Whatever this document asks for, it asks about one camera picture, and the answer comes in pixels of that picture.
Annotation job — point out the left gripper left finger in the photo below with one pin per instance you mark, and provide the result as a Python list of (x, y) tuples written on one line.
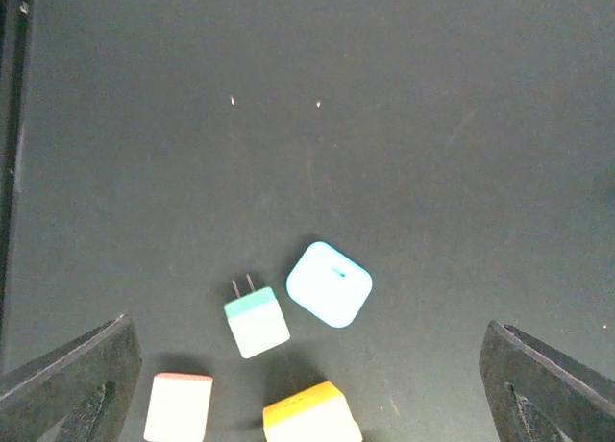
[(87, 385)]

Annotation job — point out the pink plug adapter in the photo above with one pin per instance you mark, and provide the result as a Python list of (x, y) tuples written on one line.
[(178, 408)]

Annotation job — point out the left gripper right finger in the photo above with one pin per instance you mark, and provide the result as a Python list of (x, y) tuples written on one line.
[(537, 393)]

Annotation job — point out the blue cube plug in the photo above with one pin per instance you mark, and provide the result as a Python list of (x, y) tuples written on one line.
[(329, 285)]

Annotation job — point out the yellow cube socket adapter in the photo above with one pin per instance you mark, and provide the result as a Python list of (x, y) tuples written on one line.
[(319, 413)]

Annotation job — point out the green plug adapter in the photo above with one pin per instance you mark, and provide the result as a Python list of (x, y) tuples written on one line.
[(255, 319)]

